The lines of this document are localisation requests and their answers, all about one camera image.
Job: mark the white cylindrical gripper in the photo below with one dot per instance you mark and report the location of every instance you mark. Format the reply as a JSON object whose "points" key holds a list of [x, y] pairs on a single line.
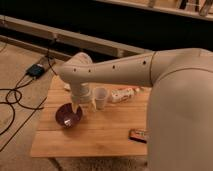
{"points": [[80, 94]]}

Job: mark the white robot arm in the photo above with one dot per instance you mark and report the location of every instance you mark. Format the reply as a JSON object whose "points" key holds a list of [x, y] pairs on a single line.
{"points": [[180, 105]]}

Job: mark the dark purple ceramic bowl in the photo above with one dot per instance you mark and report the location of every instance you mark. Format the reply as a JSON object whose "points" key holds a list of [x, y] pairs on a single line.
{"points": [[66, 117]]}

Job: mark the white sponge block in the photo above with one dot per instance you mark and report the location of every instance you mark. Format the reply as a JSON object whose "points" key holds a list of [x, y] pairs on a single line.
{"points": [[67, 87]]}

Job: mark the wooden table board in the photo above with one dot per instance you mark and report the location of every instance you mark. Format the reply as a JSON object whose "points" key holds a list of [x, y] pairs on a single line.
{"points": [[99, 133]]}

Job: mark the black power adapter box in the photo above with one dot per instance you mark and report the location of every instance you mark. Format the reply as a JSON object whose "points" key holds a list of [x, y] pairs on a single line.
{"points": [[35, 71]]}

